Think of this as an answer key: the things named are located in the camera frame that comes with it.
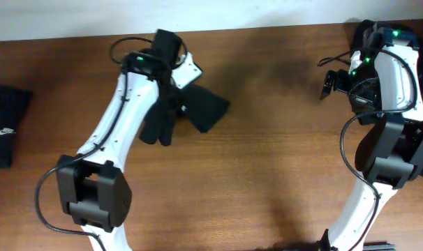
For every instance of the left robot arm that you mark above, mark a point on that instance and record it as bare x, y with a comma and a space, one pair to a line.
92, 187

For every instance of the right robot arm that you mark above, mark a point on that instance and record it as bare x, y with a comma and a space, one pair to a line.
382, 84

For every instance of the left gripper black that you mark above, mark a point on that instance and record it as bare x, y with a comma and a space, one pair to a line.
176, 105

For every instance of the folded black Nike garment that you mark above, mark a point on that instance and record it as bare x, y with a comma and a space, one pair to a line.
13, 105

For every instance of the black t-shirt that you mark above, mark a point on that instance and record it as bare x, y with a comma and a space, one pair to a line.
202, 108

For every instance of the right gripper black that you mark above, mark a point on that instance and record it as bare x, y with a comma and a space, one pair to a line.
368, 103

